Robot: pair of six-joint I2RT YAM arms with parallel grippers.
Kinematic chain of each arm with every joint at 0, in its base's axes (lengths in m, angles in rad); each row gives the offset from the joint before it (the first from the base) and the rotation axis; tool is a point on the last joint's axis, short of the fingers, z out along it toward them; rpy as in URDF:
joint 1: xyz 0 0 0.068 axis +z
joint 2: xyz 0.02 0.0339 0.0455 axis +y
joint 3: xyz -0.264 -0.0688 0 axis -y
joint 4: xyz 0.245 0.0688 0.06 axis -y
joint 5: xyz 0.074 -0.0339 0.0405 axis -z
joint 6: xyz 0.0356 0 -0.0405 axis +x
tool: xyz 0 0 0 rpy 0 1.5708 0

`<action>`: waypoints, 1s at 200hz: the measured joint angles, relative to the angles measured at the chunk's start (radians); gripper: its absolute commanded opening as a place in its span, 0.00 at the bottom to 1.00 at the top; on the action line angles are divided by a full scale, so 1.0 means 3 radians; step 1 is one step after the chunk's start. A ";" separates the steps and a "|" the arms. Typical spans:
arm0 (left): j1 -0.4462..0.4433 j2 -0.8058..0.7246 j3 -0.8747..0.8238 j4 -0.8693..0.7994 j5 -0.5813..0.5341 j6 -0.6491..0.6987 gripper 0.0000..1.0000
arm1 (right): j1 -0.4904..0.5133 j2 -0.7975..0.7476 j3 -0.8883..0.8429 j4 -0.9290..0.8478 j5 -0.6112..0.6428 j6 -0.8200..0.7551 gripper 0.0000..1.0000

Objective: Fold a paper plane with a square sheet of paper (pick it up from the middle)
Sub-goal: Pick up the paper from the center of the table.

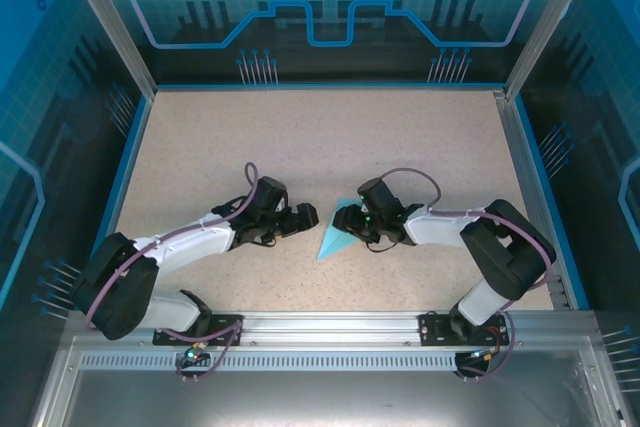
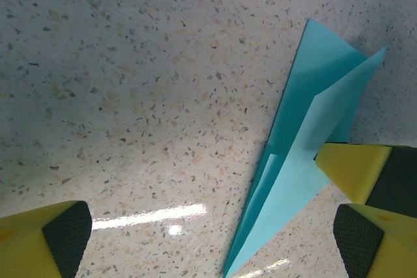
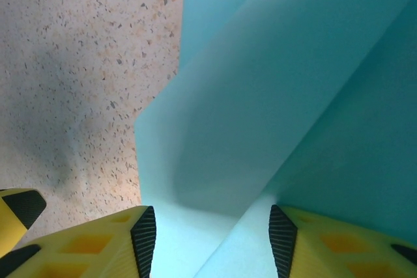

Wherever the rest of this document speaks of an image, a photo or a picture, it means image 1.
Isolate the steel sheet tray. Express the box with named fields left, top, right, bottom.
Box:
left=29, top=336, right=631, bottom=427

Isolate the slotted metal cable duct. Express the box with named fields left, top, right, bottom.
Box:
left=79, top=354, right=584, bottom=372

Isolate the cable connector with LED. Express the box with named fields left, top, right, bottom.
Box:
left=182, top=341, right=209, bottom=366
left=467, top=346, right=501, bottom=363

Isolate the aluminium frame post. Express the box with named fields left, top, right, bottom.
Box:
left=502, top=0, right=604, bottom=98
left=54, top=0, right=159, bottom=98

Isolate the aluminium mounting rail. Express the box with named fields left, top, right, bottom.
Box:
left=67, top=310, right=596, bottom=348

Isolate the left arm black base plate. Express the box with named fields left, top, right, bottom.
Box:
left=152, top=313, right=245, bottom=347

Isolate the light blue paper sheet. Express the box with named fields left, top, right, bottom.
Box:
left=317, top=196, right=366, bottom=262

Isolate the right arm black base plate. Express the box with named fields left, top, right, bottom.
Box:
left=418, top=311, right=507, bottom=347

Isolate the aluminium side rail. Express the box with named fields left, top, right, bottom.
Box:
left=492, top=89, right=574, bottom=311

